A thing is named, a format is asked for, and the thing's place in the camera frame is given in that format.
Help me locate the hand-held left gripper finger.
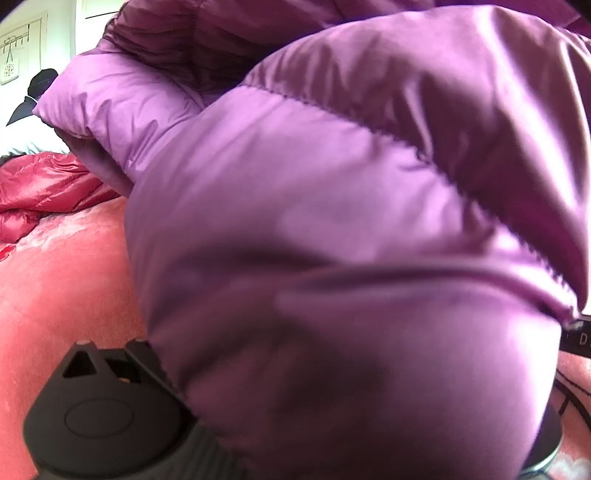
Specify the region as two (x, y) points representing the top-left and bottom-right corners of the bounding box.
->
(59, 338), (192, 415)

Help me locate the purple down jacket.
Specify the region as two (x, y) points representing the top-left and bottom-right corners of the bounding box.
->
(34, 0), (591, 480)

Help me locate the wall hook rack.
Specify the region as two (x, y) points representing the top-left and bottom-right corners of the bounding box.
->
(0, 18), (49, 86)

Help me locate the dark red down jacket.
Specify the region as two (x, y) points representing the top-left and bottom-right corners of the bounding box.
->
(0, 152), (122, 244)

